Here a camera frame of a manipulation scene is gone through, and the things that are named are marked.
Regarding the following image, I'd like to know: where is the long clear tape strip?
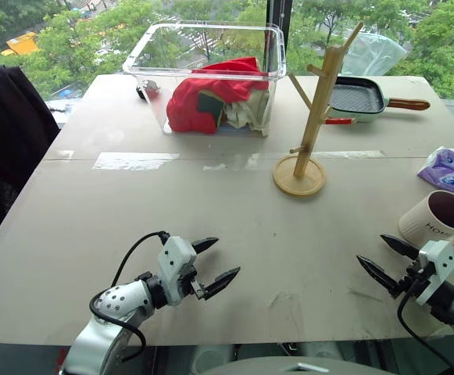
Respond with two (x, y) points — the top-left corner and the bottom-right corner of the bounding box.
(319, 149), (388, 159)

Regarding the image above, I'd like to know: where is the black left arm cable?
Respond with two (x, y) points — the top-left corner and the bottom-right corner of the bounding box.
(89, 231), (171, 363)

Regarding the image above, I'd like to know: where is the dark fabric covered chair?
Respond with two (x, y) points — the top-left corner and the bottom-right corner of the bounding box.
(0, 65), (62, 267)

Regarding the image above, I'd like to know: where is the wooden mug tree stand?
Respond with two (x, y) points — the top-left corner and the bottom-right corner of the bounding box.
(272, 21), (365, 198)

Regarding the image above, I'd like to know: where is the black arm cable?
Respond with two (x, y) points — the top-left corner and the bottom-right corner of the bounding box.
(89, 231), (171, 363)
(396, 276), (454, 375)

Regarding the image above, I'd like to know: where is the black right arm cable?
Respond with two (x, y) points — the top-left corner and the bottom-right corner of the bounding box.
(396, 276), (454, 375)

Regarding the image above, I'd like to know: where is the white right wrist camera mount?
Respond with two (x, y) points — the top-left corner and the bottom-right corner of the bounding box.
(414, 239), (454, 306)

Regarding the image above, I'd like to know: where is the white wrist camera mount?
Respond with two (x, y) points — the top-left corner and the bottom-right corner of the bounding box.
(156, 235), (198, 306)
(414, 239), (454, 306)

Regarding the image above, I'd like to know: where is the grey rounded robot torso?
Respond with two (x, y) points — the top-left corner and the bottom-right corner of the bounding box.
(199, 355), (377, 375)

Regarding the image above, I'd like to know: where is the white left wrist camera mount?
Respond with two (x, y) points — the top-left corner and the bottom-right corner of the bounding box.
(156, 235), (198, 306)

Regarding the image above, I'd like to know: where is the purple wet wipes pack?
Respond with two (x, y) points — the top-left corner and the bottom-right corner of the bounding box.
(416, 145), (454, 202)

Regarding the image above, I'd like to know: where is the blue flat item in bin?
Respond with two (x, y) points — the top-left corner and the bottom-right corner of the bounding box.
(217, 123), (259, 137)

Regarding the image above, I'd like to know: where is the cream white cloth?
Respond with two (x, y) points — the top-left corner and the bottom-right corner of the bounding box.
(220, 87), (271, 132)

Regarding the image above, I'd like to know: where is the cream ribbed mug pink inside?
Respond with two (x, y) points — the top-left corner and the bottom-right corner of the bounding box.
(397, 190), (454, 248)

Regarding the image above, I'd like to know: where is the wide clear tape strip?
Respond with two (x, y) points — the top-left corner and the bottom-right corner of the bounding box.
(91, 152), (181, 171)

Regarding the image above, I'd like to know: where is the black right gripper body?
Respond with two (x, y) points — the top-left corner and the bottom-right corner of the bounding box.
(389, 257), (427, 302)

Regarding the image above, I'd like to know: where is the mint square grill pan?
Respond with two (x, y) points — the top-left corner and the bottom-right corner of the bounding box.
(325, 76), (431, 124)

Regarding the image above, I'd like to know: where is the green scouring sponge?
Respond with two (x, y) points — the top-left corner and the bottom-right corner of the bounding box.
(198, 90), (226, 119)

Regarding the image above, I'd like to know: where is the clear plastic bag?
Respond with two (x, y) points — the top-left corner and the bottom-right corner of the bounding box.
(341, 31), (409, 78)

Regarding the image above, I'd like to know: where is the clear plastic storage bin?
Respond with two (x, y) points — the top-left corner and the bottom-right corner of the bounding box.
(121, 21), (288, 138)

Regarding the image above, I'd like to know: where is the black window frame post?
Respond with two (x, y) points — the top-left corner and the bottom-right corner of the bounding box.
(266, 0), (295, 76)

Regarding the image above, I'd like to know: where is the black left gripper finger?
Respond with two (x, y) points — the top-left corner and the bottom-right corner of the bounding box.
(191, 236), (220, 255)
(202, 266), (241, 302)

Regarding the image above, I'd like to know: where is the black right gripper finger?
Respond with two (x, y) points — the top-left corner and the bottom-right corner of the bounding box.
(379, 234), (422, 260)
(356, 255), (401, 300)

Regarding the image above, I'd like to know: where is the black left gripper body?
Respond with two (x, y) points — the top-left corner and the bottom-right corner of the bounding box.
(177, 252), (207, 302)

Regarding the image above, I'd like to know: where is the red cloth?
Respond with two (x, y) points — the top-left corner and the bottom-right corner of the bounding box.
(166, 56), (270, 135)

